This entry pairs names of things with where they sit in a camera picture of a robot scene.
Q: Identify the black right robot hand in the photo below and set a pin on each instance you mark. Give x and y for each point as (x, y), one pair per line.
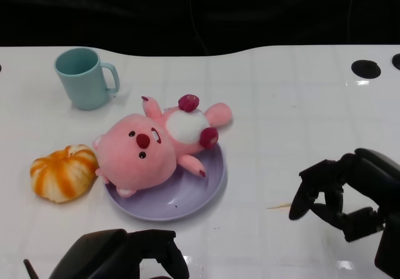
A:
(368, 172)

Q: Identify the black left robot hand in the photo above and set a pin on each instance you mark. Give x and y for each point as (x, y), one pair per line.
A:
(100, 254)

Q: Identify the pink plush beaver doll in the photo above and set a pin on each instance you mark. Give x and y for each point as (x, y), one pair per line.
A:
(134, 163)

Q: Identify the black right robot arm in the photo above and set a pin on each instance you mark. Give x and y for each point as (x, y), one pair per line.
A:
(389, 247)

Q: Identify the lavender round plate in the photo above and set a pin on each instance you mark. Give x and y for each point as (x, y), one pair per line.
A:
(187, 194)

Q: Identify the thin dark rod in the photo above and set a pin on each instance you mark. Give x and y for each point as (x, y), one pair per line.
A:
(31, 269)

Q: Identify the orange white striped pumpkin toy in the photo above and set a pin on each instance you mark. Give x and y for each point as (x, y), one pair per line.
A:
(62, 175)

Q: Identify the black round table grommet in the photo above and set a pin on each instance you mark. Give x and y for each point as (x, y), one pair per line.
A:
(365, 68)
(397, 61)

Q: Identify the light blue plastic mug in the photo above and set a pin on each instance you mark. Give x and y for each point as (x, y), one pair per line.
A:
(84, 85)

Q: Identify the black backdrop curtain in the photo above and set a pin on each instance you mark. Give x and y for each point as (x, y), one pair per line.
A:
(125, 10)

